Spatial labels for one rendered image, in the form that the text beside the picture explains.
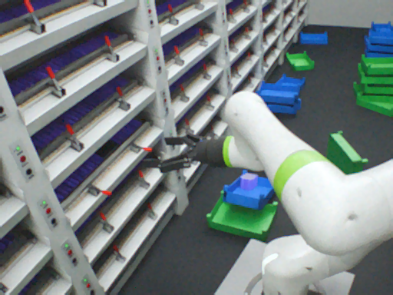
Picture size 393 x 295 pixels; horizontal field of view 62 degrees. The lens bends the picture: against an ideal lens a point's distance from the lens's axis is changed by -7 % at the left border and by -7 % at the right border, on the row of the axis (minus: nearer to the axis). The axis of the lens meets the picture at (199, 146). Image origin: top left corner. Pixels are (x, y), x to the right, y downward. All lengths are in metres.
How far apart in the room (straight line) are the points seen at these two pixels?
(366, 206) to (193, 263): 1.18
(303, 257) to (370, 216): 0.39
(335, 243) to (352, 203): 0.06
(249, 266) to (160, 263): 0.58
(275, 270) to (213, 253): 0.79
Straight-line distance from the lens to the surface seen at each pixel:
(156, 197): 1.72
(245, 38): 2.52
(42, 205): 1.07
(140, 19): 1.35
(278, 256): 0.91
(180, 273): 1.61
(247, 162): 0.95
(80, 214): 1.21
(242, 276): 1.18
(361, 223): 0.54
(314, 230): 0.54
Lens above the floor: 1.30
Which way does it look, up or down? 34 degrees down
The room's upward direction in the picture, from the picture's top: 8 degrees counter-clockwise
